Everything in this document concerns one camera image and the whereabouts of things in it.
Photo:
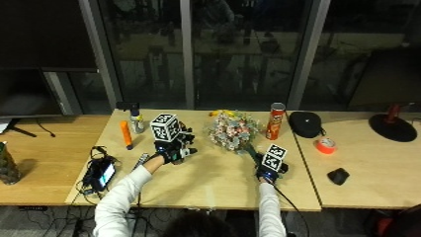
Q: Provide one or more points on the white marker cube glove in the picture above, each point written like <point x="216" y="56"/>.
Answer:
<point x="166" y="127"/>
<point x="274" y="157"/>

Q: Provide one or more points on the black computer mouse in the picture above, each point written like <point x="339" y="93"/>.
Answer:
<point x="338" y="176"/>

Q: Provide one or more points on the pastel flower bouquet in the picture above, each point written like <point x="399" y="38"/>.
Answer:
<point x="232" y="131"/>

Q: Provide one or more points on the orange marker pen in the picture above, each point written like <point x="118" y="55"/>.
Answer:
<point x="126" y="134"/>

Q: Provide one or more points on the black monitor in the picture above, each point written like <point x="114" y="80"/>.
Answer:
<point x="26" y="85"/>

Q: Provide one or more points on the grey remote stick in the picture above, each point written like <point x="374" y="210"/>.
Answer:
<point x="140" y="160"/>

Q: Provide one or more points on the person's right hand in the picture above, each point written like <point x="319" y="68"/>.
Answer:
<point x="268" y="171"/>

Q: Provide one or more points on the white marker cube left glove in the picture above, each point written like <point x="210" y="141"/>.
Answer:
<point x="166" y="127"/>

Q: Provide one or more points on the black round lamp base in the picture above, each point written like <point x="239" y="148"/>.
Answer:
<point x="392" y="125"/>

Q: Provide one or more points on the black small camera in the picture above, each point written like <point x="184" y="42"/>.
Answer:
<point x="128" y="106"/>

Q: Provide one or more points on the red chip can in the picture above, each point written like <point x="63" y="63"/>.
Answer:
<point x="275" y="121"/>

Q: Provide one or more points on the orange tape roll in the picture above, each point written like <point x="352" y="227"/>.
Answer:
<point x="327" y="145"/>

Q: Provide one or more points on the dark patterned container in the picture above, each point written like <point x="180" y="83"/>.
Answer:
<point x="8" y="164"/>

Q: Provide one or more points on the small spray bottle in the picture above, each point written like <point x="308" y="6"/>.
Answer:
<point x="136" y="121"/>

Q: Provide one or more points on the white marker cube right glove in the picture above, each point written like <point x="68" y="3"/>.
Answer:
<point x="274" y="157"/>

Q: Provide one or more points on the person's left hand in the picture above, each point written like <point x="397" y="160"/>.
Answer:
<point x="175" y="151"/>

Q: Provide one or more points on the black hard case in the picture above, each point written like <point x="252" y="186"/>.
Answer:
<point x="306" y="123"/>

